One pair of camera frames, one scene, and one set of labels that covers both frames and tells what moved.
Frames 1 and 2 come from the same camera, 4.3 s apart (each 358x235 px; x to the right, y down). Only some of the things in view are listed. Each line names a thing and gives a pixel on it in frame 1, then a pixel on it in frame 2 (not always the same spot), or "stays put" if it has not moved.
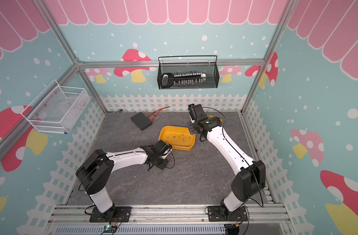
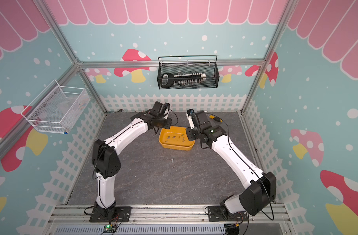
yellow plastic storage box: x=180 y=138 stays put
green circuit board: x=109 y=228 stays put
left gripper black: x=163 y=164 → x=168 y=123
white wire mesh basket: x=59 y=111 stays put
